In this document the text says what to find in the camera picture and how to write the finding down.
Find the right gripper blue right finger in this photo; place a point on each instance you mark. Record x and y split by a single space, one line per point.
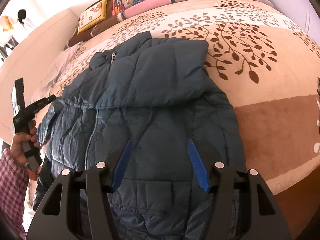
198 166

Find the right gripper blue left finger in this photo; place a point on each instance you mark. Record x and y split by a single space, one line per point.
121 166

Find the dark blue puffer jacket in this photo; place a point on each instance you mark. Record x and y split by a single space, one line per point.
157 93

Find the plaid shirt left forearm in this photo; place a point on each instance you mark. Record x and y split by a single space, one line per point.
13 184

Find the person's left hand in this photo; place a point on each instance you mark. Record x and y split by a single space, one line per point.
16 151

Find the light floral bed sheet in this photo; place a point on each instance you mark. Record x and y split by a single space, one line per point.
56 69

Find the beige leaf pattern blanket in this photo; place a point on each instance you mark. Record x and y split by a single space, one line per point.
266 64

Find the brown folded quilt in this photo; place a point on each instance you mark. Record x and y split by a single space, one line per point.
95 29

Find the yellow embroidered cushion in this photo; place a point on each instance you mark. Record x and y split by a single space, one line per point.
92 16

